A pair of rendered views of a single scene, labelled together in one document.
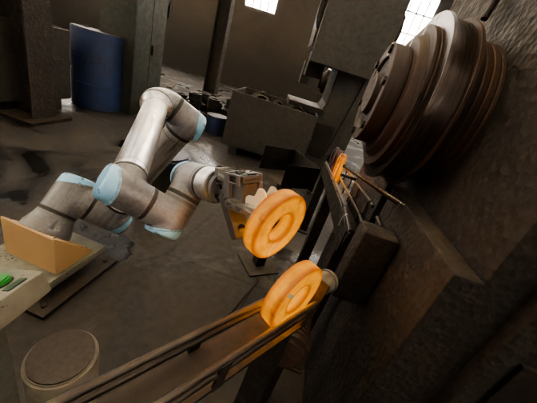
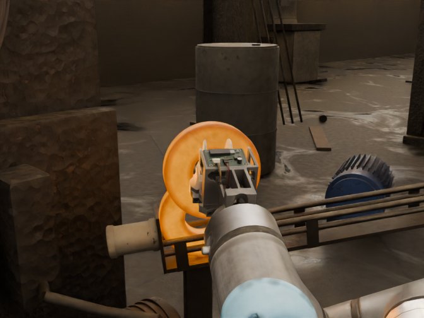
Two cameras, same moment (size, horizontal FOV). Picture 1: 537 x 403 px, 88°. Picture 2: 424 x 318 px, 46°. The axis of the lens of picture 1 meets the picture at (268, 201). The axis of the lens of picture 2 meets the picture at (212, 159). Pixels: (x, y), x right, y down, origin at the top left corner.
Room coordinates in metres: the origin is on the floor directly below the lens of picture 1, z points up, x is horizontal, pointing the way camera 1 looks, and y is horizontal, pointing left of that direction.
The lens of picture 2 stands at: (1.06, 0.49, 1.05)
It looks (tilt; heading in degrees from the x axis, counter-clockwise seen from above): 16 degrees down; 223
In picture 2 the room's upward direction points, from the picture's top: straight up
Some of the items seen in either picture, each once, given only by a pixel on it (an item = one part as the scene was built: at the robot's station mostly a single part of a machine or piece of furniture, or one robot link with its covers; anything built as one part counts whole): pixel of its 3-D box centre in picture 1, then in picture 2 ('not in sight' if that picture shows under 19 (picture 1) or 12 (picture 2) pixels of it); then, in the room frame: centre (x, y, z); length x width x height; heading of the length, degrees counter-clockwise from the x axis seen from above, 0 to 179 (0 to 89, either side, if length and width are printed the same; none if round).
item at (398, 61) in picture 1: (377, 95); not in sight; (0.93, -0.21, 1.11); 0.28 x 0.06 x 0.28; 178
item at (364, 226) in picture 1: (363, 264); (24, 235); (0.69, -0.32, 0.68); 0.11 x 0.08 x 0.24; 88
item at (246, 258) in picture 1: (272, 213); not in sight; (1.43, -0.05, 0.36); 0.26 x 0.20 x 0.72; 33
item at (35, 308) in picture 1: (47, 264); not in sight; (0.89, 0.87, 0.04); 0.40 x 0.40 x 0.08; 84
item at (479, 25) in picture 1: (435, 113); not in sight; (0.92, -0.39, 1.11); 0.47 x 0.10 x 0.47; 178
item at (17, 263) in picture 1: (46, 253); not in sight; (0.89, 0.87, 0.10); 0.32 x 0.32 x 0.04; 84
